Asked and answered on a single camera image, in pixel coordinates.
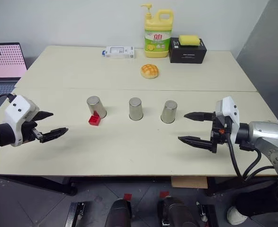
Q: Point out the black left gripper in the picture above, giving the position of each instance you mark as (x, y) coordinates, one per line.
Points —
(29, 132)

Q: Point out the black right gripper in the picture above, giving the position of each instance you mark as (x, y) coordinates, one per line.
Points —
(220, 134)

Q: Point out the upturned steel cup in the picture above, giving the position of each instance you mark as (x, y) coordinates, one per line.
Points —
(136, 108)
(169, 112)
(96, 105)

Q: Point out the small red block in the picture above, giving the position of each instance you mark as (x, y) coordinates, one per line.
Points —
(94, 121)

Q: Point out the brown cardboard piece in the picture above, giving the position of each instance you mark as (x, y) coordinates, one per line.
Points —
(189, 182)

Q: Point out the golden pineapple bun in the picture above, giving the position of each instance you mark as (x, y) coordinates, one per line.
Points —
(149, 71)

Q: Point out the grey open laptop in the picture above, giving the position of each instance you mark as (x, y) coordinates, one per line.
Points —
(3, 63)

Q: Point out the black cardboard box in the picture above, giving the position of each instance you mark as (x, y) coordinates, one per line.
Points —
(188, 54)

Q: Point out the dark rounded shape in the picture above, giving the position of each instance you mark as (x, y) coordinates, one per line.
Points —
(176, 212)
(118, 214)

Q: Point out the small blue white item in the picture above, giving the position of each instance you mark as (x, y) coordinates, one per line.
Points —
(103, 53)

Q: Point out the yellow sponge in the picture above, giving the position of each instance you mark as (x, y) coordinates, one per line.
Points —
(189, 40)

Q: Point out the white shoe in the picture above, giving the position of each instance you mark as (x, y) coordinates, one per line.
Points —
(235, 216)

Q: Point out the grey partition panel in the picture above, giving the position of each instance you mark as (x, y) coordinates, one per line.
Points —
(266, 59)

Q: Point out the white flat packaging box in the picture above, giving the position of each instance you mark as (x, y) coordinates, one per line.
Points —
(119, 52)

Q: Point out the yellow detergent pump bottle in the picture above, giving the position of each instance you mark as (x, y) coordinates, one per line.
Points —
(156, 35)

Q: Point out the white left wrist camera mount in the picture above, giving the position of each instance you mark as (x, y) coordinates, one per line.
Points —
(18, 107)

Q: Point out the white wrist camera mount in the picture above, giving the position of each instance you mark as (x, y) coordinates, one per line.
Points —
(18, 107)
(228, 106)

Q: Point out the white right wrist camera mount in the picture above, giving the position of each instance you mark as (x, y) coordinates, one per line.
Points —
(228, 106)

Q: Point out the black table leg frame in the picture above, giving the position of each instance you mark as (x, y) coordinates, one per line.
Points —
(235, 184)

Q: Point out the metal stand bracket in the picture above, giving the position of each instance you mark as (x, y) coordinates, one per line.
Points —
(77, 214)
(206, 214)

